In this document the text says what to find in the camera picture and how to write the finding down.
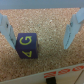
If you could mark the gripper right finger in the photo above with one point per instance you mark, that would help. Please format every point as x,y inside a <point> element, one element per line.
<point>72,29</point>

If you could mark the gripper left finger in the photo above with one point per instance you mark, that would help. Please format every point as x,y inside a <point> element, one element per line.
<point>7,29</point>

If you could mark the purple block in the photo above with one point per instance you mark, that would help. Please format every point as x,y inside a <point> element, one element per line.
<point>27,44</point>

